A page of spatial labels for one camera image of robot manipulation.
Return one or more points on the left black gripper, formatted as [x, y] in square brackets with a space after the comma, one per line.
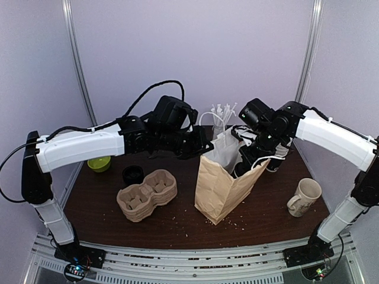
[201, 144]

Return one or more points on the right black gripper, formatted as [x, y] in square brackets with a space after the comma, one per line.
[247, 155]

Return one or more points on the brown paper takeout bag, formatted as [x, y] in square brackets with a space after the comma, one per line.
[217, 192]

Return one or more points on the brown pulp cup carrier stack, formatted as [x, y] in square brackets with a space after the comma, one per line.
[138, 201]

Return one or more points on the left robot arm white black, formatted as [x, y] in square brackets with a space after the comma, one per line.
[171, 126]

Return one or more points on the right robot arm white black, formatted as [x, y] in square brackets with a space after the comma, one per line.
[295, 120]

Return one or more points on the stack of paper cups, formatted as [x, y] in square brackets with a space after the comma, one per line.
[281, 152]

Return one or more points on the glass jar of straws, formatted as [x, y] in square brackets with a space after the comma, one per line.
[222, 116]

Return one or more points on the beige ceramic mug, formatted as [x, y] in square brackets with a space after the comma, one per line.
[308, 191]

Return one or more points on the green small bowl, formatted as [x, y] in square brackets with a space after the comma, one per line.
[100, 164]

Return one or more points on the right aluminium frame post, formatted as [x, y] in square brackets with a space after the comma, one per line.
[310, 52]

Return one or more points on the aluminium frame post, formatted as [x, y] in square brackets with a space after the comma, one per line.
[70, 26]
[310, 52]

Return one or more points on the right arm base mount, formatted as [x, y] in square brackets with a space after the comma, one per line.
[315, 250]

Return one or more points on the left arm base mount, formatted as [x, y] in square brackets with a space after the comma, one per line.
[80, 259]

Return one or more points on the left aluminium frame post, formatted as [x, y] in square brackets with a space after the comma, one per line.
[70, 26]

